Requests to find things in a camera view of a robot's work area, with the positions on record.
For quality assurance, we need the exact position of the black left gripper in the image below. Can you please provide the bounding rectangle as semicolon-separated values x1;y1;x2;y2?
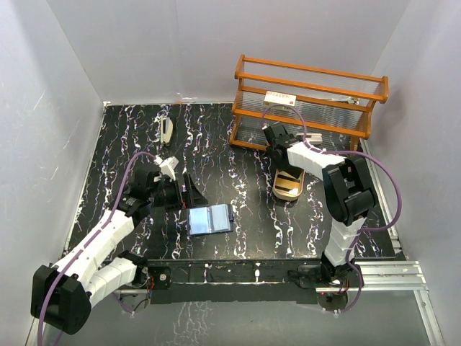
148;174;207;212

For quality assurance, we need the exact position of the blue card holder wallet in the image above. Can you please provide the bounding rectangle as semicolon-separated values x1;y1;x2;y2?
187;204;234;236

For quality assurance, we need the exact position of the stack of silver cards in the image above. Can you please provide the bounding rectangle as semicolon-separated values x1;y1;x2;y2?
274;172;302;194

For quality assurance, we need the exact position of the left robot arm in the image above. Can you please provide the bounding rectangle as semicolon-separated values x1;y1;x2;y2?
30;169;207;334

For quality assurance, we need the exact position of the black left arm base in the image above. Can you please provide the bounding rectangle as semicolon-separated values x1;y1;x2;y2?
115;266;171;314

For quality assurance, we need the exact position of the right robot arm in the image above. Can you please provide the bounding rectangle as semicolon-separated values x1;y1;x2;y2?
262;123;377;286

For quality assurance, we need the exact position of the beige oval card tray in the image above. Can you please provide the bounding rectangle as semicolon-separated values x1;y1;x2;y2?
272;169;305;201

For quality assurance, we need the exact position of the white small stapler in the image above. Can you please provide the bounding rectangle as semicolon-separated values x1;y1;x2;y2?
295;133;323;146

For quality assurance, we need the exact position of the white red small box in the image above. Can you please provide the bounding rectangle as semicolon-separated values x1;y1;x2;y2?
264;91;297;107

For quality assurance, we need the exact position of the orange wooden shelf rack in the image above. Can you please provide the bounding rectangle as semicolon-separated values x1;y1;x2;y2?
229;55;389;150

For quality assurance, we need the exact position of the white and black stapler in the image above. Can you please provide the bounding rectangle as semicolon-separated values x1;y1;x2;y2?
160;115;174;146

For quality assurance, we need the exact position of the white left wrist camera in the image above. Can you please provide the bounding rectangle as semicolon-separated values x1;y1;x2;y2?
154;156;179;181

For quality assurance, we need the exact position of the aluminium front rail frame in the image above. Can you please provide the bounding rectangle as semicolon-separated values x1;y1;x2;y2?
27;261;446;346

